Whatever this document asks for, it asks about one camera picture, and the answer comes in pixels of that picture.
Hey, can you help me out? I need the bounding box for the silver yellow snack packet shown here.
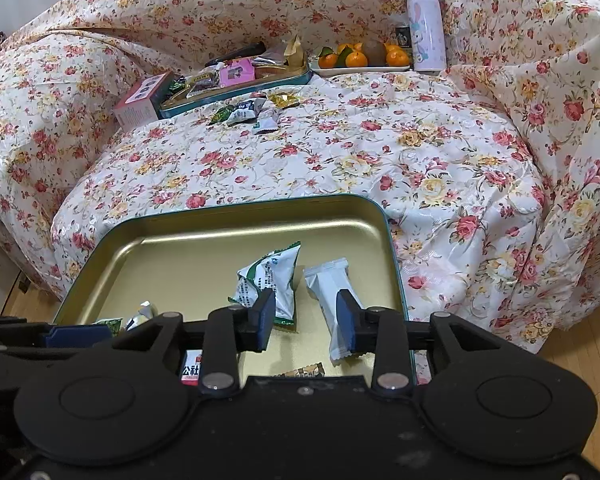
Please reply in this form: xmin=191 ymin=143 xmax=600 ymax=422
xmin=125 ymin=301 xmax=156 ymax=331

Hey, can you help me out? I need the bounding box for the brown patterned snack packet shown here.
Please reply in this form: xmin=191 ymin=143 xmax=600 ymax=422
xmin=272 ymin=362 xmax=327 ymax=378

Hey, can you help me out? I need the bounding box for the pile of tangerines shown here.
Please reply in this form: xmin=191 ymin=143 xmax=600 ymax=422
xmin=314 ymin=42 xmax=411 ymax=69

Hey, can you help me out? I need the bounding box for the pink white cardboard box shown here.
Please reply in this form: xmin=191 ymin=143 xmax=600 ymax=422
xmin=112 ymin=71 xmax=175 ymax=132

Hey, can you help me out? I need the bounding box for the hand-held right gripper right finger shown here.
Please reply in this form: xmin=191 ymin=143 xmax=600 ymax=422
xmin=334 ymin=290 xmax=481 ymax=392

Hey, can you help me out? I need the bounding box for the gold teal-rimmed tin tray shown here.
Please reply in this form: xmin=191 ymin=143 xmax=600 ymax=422
xmin=52 ymin=192 xmax=417 ymax=386

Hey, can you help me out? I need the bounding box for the gold candy packet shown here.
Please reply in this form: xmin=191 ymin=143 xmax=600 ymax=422
xmin=266 ymin=89 xmax=301 ymax=110

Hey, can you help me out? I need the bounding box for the red white snack packet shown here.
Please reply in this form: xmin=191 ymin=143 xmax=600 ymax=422
xmin=181 ymin=350 xmax=206 ymax=386

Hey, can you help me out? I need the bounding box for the dark snack packet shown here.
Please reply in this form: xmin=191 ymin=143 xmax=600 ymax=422
xmin=187 ymin=72 xmax=220 ymax=92

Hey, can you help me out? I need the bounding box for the white green snack packet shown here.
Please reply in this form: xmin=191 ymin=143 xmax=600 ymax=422
xmin=228 ymin=241 xmax=302 ymax=331

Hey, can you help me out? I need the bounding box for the pink snack packet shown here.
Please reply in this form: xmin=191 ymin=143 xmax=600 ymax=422
xmin=219 ymin=57 xmax=256 ymax=87

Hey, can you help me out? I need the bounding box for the white purple thermos bottle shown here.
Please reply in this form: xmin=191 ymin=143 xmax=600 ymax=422
xmin=405 ymin=0 xmax=447 ymax=73

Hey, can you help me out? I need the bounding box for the white plate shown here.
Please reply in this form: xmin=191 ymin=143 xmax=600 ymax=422
xmin=309 ymin=57 xmax=412 ymax=77

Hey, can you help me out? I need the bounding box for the brown kiwi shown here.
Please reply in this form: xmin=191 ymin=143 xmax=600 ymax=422
xmin=362 ymin=41 xmax=386 ymax=67

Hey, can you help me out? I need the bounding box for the long black object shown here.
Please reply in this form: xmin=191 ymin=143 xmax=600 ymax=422
xmin=205 ymin=42 xmax=267 ymax=67

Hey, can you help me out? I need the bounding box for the brown paper packet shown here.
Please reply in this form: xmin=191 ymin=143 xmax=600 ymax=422
xmin=282 ymin=34 xmax=306 ymax=68

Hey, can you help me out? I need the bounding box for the teal tin box of snacks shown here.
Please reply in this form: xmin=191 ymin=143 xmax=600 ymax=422
xmin=159 ymin=52 xmax=313 ymax=120

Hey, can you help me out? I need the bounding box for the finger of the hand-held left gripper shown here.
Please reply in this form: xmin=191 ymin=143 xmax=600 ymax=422
xmin=30 ymin=324 xmax=113 ymax=351

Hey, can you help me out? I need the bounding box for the floral covered sofa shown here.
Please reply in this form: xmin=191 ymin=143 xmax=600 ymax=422
xmin=0 ymin=0 xmax=600 ymax=356

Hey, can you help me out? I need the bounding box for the grey white snack packet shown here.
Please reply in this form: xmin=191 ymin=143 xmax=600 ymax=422
xmin=252 ymin=97 xmax=281 ymax=135

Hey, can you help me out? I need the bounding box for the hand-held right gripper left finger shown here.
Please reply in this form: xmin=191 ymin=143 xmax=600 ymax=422
xmin=111 ymin=287 xmax=277 ymax=392

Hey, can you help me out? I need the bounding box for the plain white snack packet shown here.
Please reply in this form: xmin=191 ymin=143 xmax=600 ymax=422
xmin=302 ymin=257 xmax=376 ymax=366

